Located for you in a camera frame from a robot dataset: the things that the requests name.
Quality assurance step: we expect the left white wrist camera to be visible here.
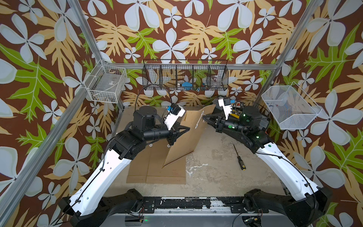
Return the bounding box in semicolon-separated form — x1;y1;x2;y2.
164;103;185;131

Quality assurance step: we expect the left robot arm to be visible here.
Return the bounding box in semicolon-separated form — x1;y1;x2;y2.
59;104;190;227

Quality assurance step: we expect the black yellow screwdriver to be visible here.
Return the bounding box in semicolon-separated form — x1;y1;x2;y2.
233;145;246;171

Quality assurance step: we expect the white wire basket right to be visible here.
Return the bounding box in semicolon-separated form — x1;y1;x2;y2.
261;82;322;130

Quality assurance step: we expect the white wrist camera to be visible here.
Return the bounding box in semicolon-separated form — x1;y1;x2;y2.
218;97;235;120
164;103;185;131

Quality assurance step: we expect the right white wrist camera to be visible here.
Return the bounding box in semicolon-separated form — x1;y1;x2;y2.
218;97;235;120

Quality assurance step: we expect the black wire basket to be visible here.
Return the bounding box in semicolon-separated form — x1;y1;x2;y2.
142;59;229;91

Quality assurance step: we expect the white wire basket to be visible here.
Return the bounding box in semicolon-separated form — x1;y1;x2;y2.
85;61;128;104
261;82;322;130

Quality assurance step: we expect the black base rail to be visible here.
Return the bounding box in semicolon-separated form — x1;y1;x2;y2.
123;196;268;214

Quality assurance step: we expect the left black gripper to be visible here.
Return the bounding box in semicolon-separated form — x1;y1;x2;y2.
141;121;188;146

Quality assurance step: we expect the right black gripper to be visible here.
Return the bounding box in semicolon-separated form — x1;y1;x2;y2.
204;113;251;137

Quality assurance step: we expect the white wire basket left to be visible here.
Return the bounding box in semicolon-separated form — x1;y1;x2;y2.
85;61;128;104

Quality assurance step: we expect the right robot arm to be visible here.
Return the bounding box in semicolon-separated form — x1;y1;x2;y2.
203;106;331;227

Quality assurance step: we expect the brown kraft file bag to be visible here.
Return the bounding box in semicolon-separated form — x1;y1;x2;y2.
126;147;151;183
144;140;186;184
163;104;216;166

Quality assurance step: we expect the blue object in basket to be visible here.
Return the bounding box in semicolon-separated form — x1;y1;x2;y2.
182;82;192;89

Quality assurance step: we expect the black yellow toolbox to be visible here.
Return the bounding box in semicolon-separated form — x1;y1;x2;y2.
219;101;270;146

